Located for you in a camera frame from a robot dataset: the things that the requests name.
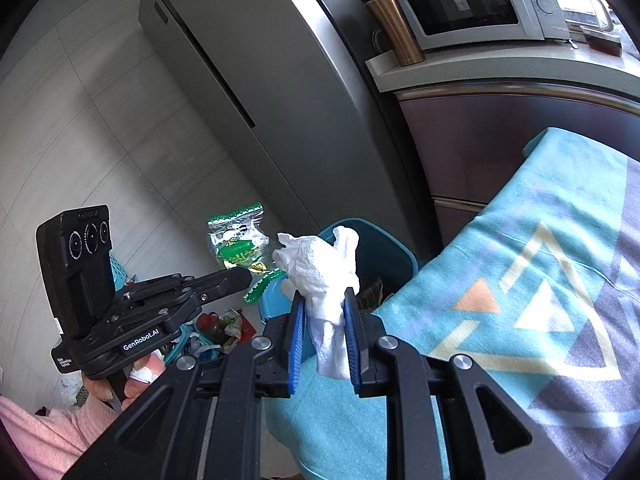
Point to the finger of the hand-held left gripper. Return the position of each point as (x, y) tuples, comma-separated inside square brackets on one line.
[(165, 312), (220, 280)]

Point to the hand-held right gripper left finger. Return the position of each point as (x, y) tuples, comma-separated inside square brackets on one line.
[(295, 345)]

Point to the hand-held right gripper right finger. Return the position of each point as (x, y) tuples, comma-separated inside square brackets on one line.
[(352, 345)]

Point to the clear green-edged snack wrapper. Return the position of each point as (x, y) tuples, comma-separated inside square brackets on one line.
[(237, 245)]

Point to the white tissue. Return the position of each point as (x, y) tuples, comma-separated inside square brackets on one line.
[(320, 270)]

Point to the blue plastic bin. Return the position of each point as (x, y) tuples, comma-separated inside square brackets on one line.
[(385, 255)]

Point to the person's left forearm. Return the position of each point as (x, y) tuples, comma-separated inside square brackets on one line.
[(45, 435)]

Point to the person's left hand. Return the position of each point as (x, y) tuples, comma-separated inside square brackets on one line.
[(145, 372)]

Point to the red green plastic bag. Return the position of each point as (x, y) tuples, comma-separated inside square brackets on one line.
[(225, 327)]

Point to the brown snack wrapper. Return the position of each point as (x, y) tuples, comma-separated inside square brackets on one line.
[(370, 295)]

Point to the teal grey printed tablecloth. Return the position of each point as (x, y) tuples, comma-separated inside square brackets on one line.
[(500, 260)]

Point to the grey refrigerator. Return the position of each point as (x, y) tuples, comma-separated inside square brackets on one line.
[(300, 85)]

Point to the dark base cabinets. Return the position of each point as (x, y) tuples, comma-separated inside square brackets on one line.
[(500, 140)]

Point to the copper thermos tumbler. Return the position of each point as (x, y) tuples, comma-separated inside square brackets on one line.
[(395, 30)]

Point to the light stone countertop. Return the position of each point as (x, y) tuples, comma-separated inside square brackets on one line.
[(500, 67)]

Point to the silver microwave oven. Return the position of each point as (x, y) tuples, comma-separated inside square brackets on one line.
[(465, 5)]

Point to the dark lidded food container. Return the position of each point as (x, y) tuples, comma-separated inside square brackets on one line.
[(602, 42)]

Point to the glass electric kettle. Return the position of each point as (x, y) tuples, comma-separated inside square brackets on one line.
[(582, 5)]

